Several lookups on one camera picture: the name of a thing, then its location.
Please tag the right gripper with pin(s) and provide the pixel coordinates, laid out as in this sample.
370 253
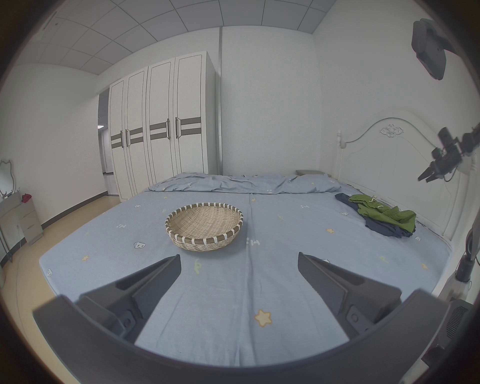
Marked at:
448 161

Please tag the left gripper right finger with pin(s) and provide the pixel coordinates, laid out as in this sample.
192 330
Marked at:
330 281

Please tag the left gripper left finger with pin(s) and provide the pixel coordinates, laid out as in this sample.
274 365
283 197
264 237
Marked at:
150 285

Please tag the green shorts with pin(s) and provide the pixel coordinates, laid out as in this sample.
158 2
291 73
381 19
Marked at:
375 212

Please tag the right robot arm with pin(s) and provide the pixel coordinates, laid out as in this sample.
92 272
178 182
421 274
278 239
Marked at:
470 140

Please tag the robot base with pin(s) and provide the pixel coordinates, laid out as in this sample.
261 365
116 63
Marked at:
459 317

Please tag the dark blue garment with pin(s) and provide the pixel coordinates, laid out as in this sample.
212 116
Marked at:
378 227

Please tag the round woven basket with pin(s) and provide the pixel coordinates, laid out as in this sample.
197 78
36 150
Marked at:
202 225

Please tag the grey bedside table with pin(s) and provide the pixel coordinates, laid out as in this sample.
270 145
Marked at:
309 172

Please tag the pale blue quilt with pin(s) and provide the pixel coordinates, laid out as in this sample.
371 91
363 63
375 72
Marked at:
225 183

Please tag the white dressing table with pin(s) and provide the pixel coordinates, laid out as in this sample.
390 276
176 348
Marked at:
28 221

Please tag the small red object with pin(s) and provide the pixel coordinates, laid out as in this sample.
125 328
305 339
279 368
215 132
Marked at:
26 197

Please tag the white wardrobe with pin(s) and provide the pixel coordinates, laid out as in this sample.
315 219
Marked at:
161 112

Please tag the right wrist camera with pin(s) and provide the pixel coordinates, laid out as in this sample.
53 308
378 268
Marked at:
445 135

